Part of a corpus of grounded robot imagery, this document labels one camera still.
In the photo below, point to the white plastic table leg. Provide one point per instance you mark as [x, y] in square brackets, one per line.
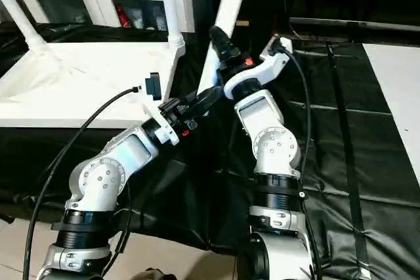
[172, 4]
[226, 11]
[23, 18]

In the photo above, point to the white plastic table top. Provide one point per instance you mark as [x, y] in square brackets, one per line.
[85, 83]

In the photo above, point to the small yellow label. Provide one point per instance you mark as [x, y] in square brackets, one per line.
[243, 23]

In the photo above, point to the black mat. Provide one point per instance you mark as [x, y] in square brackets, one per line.
[354, 136]

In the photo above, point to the white flat board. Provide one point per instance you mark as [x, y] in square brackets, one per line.
[397, 96]

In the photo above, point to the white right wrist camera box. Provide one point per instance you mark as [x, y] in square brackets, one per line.
[269, 67]

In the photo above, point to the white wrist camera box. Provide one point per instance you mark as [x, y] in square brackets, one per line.
[269, 67]
[153, 86]

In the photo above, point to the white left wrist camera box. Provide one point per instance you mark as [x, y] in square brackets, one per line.
[153, 86]

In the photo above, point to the black metal rail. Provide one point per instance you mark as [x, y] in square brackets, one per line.
[354, 24]

